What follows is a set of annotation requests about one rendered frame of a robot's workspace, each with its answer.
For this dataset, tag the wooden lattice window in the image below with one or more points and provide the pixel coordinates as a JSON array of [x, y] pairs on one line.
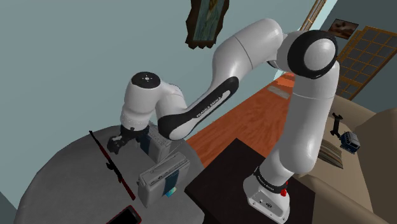
[[369, 59]]

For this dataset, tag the red and black long stick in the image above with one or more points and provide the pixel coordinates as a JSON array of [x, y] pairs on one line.
[[112, 163]]

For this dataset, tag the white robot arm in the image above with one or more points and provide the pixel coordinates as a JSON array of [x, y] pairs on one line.
[[305, 130]]

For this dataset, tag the dark-framed wall painting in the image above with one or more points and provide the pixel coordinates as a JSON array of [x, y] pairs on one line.
[[206, 21]]

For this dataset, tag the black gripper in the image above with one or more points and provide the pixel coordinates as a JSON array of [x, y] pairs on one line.
[[132, 132]]

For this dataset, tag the grey box with blue stripe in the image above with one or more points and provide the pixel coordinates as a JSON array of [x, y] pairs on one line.
[[155, 183], [157, 145]]

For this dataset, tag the red-rimmed black phone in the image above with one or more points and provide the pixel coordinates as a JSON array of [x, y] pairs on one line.
[[126, 217]]

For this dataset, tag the beige sofa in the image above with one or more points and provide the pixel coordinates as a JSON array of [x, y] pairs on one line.
[[372, 161]]

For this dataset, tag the black robot stand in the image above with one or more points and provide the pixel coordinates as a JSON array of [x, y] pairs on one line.
[[226, 183]]

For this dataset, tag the small brown wall picture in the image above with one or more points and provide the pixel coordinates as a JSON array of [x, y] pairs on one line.
[[343, 28]]

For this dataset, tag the black phone stand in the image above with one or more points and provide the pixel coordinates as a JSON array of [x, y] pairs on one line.
[[336, 125]]

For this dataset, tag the blue toy vehicle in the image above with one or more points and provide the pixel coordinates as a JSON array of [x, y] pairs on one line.
[[349, 142]]

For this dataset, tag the striped book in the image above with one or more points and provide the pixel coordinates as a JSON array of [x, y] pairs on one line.
[[332, 154]]

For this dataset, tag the grey floor mat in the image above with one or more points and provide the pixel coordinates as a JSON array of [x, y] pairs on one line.
[[278, 92]]

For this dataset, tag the round grey table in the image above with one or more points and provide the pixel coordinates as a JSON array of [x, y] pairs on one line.
[[71, 183]]

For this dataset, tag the wooden door frame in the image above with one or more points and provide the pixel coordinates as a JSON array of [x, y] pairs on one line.
[[313, 14]]

